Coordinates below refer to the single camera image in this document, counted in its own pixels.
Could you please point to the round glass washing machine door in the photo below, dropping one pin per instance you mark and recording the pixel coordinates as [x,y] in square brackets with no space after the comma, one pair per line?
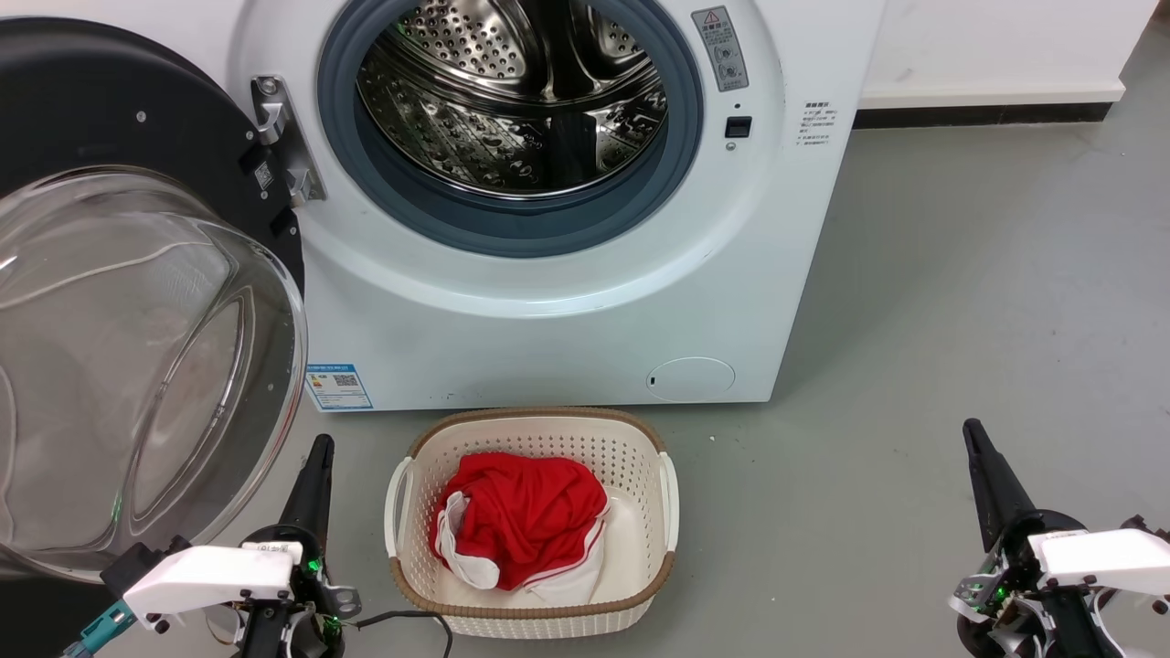
[110,366]

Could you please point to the blue energy label sticker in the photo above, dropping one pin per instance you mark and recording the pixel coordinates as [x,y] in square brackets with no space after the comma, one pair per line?
[339,387]

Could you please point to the grey warning sticker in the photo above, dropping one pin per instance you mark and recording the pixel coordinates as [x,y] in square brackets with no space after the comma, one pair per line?
[720,47]

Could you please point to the beige perforated laundry basket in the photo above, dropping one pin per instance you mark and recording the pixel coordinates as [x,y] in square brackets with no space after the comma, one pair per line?
[640,512]

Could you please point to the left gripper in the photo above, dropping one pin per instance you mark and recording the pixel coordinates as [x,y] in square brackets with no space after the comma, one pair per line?
[315,585]

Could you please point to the round filter cover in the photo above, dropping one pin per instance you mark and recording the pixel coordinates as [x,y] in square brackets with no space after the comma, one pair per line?
[690,379]

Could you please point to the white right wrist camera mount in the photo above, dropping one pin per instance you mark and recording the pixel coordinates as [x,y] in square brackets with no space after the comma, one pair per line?
[1106,557]

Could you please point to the steel washing drum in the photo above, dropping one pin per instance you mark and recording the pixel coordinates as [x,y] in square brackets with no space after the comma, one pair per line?
[512,110]

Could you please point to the red garment with white trim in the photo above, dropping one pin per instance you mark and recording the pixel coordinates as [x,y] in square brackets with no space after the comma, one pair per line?
[521,512]

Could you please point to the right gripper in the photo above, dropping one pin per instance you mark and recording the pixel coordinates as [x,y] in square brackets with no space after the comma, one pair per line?
[1005,603]

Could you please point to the metal door hinge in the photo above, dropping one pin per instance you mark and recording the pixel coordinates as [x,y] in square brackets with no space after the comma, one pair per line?
[283,137]

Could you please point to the black baseboard strip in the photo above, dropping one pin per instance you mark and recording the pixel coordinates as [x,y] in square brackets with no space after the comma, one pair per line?
[978,115]

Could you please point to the white front-load washing machine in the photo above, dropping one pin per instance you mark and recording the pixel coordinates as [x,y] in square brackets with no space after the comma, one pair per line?
[567,338]

